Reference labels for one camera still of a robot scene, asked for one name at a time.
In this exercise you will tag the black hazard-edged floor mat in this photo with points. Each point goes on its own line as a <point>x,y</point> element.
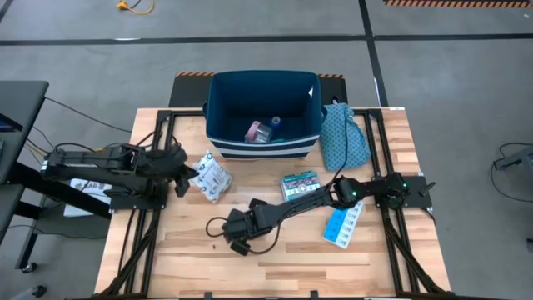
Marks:
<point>187,93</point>

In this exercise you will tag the blue white pill organizer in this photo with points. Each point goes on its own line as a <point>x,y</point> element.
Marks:
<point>339,227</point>

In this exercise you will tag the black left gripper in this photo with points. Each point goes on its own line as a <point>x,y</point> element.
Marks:
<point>166,162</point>

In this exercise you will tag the black desk caster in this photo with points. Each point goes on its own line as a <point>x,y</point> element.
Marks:
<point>39,290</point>
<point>29,266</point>

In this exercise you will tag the white printed plastic packet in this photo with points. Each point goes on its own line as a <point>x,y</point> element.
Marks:
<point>212,177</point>

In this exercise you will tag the blue item on desk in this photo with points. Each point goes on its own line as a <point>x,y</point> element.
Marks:
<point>8,123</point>

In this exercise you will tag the green first aid kit box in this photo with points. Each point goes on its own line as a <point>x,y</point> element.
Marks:
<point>300,185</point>

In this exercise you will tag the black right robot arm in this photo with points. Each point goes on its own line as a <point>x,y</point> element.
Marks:
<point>304,204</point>

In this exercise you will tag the black desk leg frame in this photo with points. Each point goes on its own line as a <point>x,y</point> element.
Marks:
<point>50,187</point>

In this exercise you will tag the grey equipment stand foot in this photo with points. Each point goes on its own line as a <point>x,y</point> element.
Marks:
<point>516,160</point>

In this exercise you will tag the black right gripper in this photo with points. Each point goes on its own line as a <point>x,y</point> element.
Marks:
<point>250,223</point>

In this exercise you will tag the dark grey desk top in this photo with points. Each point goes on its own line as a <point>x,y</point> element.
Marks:
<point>21,108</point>

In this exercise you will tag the black table edge bracket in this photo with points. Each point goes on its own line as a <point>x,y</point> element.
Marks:
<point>314,294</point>
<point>207,295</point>

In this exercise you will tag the pink round container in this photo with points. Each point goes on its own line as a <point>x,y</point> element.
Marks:
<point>258,132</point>

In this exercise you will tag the green bandage roll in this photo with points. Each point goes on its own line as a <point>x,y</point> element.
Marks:
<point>280,140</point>

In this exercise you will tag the navy white striped fabric bin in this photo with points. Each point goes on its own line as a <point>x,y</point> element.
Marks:
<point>262,96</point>

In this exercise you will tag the teal patterned fabric pouch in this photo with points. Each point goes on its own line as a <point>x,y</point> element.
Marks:
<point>358,141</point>

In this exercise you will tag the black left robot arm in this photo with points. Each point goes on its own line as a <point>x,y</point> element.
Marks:
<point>83,160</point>

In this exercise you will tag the white printed paper sheet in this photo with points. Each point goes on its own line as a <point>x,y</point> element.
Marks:
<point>87,187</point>

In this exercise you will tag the blue bandage roll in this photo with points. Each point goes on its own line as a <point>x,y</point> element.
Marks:
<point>275,121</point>

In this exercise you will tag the hazard striped floor strip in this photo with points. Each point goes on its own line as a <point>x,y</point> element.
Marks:
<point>458,3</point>

